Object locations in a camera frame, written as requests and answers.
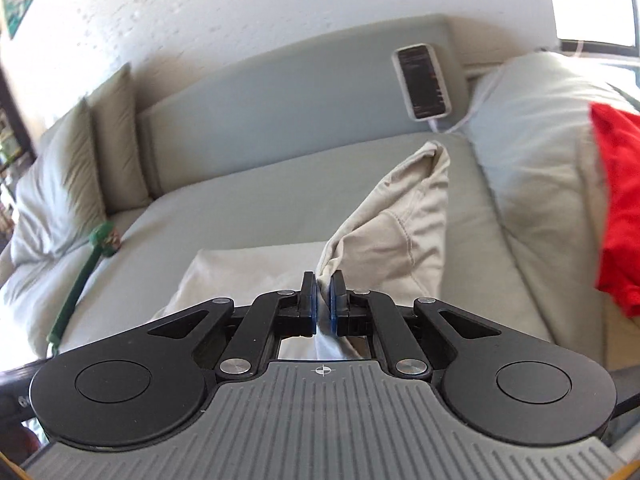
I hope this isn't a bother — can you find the green massage stick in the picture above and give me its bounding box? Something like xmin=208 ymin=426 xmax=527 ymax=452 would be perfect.
xmin=47 ymin=224 xmax=121 ymax=356

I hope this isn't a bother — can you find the beige sofa seat cushion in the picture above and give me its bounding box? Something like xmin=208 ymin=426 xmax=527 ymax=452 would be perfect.
xmin=0 ymin=240 xmax=116 ymax=358

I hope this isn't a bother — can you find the red cloth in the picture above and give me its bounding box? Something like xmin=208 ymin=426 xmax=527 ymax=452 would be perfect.
xmin=590 ymin=102 xmax=640 ymax=318

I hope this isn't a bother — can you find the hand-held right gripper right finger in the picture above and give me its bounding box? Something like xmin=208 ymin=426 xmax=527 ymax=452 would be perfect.
xmin=330 ymin=270 xmax=504 ymax=378

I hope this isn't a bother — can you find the grey padded side cushion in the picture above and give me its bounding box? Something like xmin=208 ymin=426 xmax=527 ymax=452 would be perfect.
xmin=450 ymin=51 xmax=640 ymax=376

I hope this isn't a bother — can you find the bookshelf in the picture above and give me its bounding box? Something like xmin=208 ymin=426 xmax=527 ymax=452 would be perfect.
xmin=0 ymin=105 xmax=36 ymax=241

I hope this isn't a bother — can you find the window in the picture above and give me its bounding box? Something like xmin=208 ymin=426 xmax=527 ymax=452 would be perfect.
xmin=542 ymin=0 xmax=640 ymax=56

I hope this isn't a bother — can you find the beige t-shirt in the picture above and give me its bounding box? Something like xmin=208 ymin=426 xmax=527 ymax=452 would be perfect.
xmin=150 ymin=141 xmax=451 ymax=361

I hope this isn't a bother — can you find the large beige pillow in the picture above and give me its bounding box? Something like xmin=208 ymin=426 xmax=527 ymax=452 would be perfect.
xmin=10 ymin=102 xmax=108 ymax=263

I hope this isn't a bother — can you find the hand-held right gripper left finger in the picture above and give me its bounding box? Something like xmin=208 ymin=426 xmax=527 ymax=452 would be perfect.
xmin=148 ymin=270 xmax=320 ymax=377

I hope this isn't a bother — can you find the beige square cushion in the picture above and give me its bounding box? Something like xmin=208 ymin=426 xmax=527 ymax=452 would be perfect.
xmin=85 ymin=62 xmax=152 ymax=211

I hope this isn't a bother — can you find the grey sofa backrest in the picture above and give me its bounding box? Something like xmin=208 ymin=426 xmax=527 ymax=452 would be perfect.
xmin=137 ymin=14 xmax=471 ymax=198

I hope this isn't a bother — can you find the grey round sofa bed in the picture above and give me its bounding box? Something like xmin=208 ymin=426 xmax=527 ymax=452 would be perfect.
xmin=65 ymin=132 xmax=556 ymax=356

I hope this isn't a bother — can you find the white smartphone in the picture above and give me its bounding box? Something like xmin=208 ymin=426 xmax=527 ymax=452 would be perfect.
xmin=391 ymin=44 xmax=453 ymax=122

